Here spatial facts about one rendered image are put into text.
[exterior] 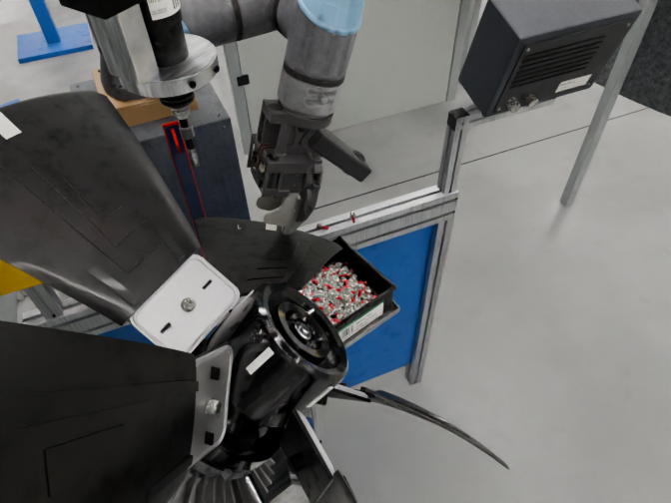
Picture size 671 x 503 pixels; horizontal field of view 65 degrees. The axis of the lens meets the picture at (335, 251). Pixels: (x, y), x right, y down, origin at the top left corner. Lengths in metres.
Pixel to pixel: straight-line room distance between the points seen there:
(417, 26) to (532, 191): 0.95
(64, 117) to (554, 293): 1.90
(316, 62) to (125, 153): 0.23
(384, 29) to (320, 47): 2.08
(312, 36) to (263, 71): 1.92
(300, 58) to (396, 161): 2.05
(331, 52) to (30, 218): 0.35
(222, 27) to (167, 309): 0.33
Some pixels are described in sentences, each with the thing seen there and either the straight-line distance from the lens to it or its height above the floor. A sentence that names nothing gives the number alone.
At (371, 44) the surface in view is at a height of 0.43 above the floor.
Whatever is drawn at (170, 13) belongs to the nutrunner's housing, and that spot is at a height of 1.50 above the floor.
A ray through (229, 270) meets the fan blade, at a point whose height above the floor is 1.13.
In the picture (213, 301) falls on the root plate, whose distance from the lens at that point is 0.53.
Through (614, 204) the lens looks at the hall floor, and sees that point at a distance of 2.68.
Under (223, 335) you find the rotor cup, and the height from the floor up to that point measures 1.24.
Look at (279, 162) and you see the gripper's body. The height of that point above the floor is 1.23.
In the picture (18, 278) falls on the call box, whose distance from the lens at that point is 0.97.
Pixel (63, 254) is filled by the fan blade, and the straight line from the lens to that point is 0.54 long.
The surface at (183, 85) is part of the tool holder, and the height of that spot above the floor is 1.46.
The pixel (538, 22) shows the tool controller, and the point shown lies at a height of 1.23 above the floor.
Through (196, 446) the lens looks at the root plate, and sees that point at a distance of 0.47.
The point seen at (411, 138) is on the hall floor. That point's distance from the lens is 2.81.
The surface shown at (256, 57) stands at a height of 0.49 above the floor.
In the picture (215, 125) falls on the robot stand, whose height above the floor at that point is 0.99.
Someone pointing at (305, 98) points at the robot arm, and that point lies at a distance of 0.64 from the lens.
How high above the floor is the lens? 1.65
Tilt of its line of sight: 48 degrees down
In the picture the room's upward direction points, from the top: 2 degrees counter-clockwise
